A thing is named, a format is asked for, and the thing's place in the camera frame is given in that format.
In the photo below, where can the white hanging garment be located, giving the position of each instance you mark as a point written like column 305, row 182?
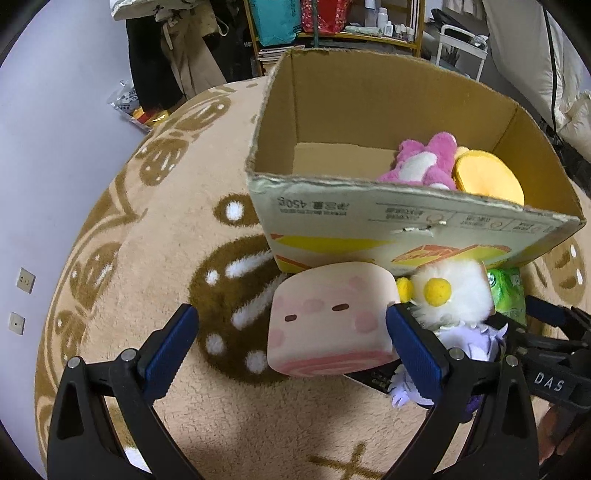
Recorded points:
column 134, row 8

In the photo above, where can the wooden shelf with items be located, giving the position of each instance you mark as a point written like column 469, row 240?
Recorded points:
column 418, row 41

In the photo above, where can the white metal cart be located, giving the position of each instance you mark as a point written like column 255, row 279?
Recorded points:
column 461, row 46

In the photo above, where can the purple frilly plush toy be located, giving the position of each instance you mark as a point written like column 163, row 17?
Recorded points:
column 480, row 344

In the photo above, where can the pink and white plush toy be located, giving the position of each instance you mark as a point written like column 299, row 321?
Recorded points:
column 438, row 152

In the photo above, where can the green packet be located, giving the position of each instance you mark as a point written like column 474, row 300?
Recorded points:
column 508, row 295

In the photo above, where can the beige patterned rug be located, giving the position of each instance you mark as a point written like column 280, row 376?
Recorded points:
column 175, row 240

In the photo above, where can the white duvet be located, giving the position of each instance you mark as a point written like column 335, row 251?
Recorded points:
column 521, row 55

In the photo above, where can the beige hanging pants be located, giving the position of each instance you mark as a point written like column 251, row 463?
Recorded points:
column 194, row 60

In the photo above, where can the pink cube plush toy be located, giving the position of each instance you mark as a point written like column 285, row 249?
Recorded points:
column 323, row 314

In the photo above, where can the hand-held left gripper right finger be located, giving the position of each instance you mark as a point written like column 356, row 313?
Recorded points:
column 415, row 350

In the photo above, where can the red patterned bag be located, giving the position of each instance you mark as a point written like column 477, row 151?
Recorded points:
column 325, row 14

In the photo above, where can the cardboard box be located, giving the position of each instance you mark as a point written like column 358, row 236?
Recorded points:
column 369, row 106

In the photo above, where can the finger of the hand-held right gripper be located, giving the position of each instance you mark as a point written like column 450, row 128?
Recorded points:
column 535, row 347
column 545, row 313

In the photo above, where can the black hanging garment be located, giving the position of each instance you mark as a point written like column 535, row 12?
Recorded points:
column 147, row 69

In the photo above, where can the clear plastic bag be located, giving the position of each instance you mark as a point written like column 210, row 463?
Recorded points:
column 122, row 99

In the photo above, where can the teal bag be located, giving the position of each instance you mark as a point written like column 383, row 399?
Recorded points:
column 274, row 21

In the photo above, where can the white wall socket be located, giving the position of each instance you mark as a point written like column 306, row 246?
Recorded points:
column 17, row 323
column 26, row 279

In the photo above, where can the black packet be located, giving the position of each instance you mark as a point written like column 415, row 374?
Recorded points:
column 374, row 381

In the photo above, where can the row of white bottles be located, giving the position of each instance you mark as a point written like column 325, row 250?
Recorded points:
column 385, row 23

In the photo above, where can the red and yellow wrapper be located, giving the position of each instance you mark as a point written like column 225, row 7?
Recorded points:
column 152, row 119

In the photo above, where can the white fluffy plush toy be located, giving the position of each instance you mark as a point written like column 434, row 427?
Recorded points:
column 461, row 295

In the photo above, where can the stack of books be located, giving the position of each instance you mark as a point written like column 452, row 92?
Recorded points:
column 281, row 57

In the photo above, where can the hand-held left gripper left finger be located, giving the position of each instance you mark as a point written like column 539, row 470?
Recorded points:
column 171, row 350

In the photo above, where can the yellow round plush cushion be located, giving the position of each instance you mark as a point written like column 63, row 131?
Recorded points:
column 489, row 175

